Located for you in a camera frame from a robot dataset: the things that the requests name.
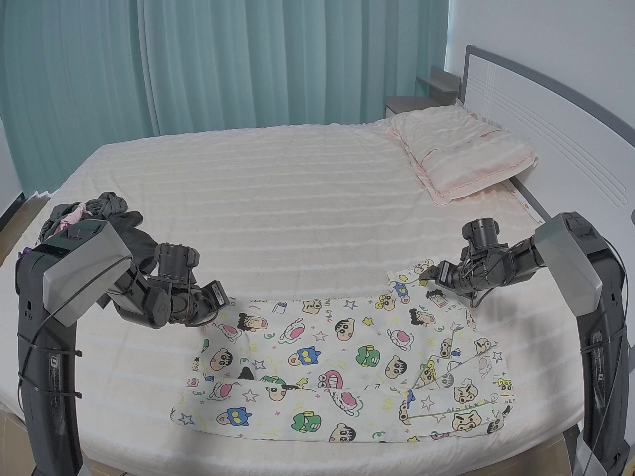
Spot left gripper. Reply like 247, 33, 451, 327
190, 279, 230, 322

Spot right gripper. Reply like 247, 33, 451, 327
419, 260, 473, 298

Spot white printed pyjama top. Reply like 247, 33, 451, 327
170, 257, 517, 446

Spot pile of clothes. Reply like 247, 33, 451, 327
17, 192, 160, 279

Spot bed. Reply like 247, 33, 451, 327
0, 45, 635, 476

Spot cream pillow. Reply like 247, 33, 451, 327
389, 106, 540, 208

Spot grey bedside table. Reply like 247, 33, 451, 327
384, 66, 462, 116

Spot blue-green curtain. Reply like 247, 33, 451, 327
0, 0, 449, 197

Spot black cable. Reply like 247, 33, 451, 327
17, 256, 134, 415
578, 228, 628, 476

